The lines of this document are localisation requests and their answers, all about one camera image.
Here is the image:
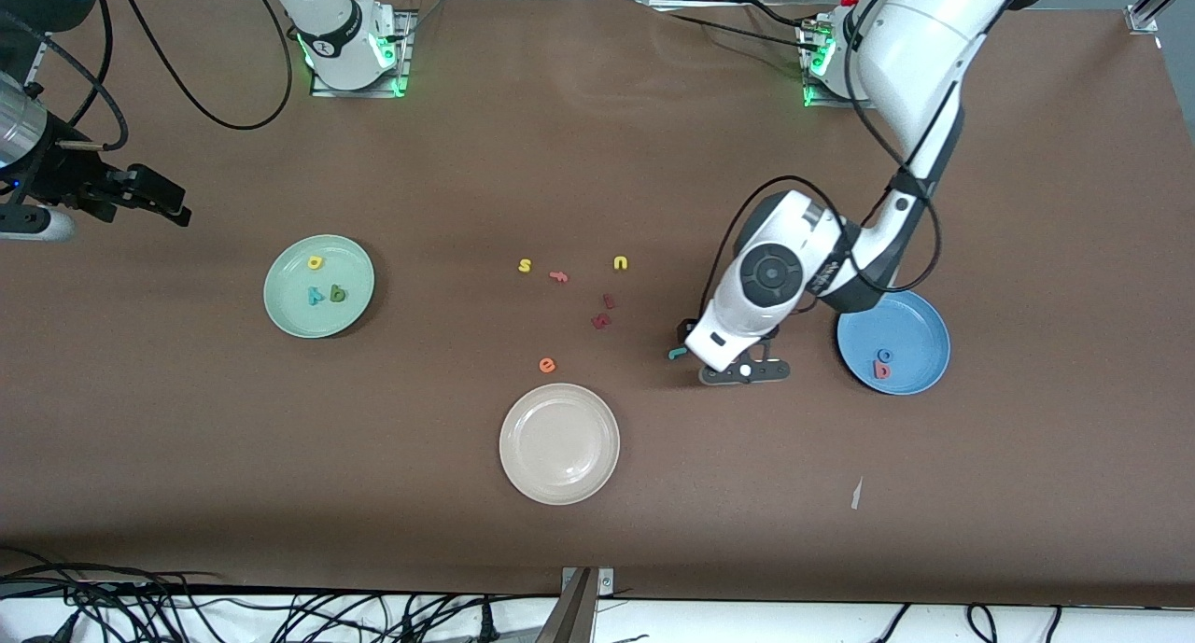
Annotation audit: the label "silver metal clamp bracket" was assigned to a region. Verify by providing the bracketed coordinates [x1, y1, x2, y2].
[560, 566, 615, 599]

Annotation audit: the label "black cable on table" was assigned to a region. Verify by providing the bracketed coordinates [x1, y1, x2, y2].
[654, 0, 822, 54]

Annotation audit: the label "green round plate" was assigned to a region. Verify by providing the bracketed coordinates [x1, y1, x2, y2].
[263, 234, 376, 339]

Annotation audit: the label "grey metal beam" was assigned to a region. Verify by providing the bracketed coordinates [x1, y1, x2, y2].
[536, 568, 598, 643]

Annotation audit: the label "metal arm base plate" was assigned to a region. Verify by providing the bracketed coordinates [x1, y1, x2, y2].
[803, 18, 879, 110]
[311, 8, 414, 98]

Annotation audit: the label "brown table cover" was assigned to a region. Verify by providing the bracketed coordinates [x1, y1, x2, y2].
[0, 0, 1195, 608]

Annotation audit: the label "tangled black cables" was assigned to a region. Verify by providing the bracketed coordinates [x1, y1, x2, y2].
[0, 548, 524, 643]

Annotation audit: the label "blue round plate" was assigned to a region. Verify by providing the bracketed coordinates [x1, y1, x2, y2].
[836, 290, 951, 396]

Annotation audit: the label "white round plate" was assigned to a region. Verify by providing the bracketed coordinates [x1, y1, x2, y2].
[499, 383, 621, 506]

